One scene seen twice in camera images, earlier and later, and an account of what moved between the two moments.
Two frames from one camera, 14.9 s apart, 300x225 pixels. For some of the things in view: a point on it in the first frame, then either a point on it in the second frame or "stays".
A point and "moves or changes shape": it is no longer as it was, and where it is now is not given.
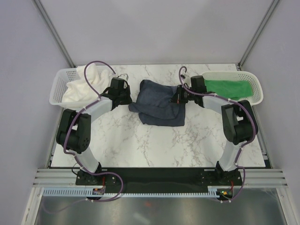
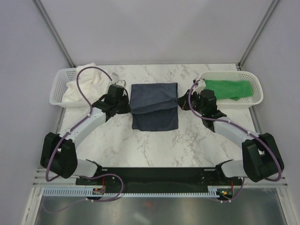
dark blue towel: [153, 105] moves or changes shape
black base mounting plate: [159, 180] stays
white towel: [78, 90] stays
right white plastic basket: [258, 93] stays
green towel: [231, 89] stays
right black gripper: [177, 97] -> [183, 102]
